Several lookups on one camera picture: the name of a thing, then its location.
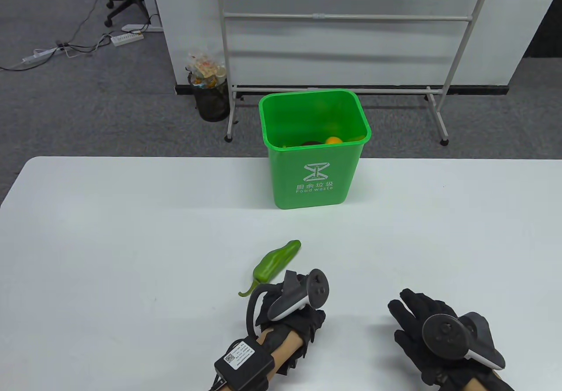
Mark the grey left hand controller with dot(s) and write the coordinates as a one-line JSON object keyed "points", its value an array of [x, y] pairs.
{"points": [[316, 287]]}

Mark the white desk foot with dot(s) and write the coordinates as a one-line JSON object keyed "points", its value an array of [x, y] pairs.
{"points": [[140, 27]]}

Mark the grey hand controller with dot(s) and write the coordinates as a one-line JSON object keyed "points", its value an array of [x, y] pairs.
{"points": [[443, 336], [316, 287]]}

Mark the long green pepper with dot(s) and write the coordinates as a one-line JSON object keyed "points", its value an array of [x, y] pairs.
{"points": [[274, 260]]}

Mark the person's left hand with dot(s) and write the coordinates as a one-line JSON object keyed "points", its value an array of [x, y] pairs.
{"points": [[307, 323]]}

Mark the white whiteboard stand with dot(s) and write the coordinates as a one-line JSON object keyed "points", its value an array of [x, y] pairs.
{"points": [[351, 15]]}

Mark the green food waste bin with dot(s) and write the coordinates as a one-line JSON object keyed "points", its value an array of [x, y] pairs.
{"points": [[311, 184]]}

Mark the white power strip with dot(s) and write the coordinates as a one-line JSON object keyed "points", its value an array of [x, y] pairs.
{"points": [[127, 38], [39, 55]]}

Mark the black forearm sensor box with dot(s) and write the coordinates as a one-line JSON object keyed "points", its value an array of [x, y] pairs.
{"points": [[246, 364]]}

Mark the yellow bell pepper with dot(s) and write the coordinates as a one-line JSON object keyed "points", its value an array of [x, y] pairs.
{"points": [[333, 140]]}

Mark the clear bag of rubbish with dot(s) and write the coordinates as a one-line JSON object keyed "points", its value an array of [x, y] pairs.
{"points": [[204, 68]]}

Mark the grey right hand controller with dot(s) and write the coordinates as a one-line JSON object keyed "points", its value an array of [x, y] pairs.
{"points": [[443, 336]]}

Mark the black mesh trash can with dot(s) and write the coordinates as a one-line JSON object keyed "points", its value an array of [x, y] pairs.
{"points": [[213, 101]]}

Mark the person's right hand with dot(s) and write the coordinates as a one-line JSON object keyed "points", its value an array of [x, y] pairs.
{"points": [[421, 312]]}

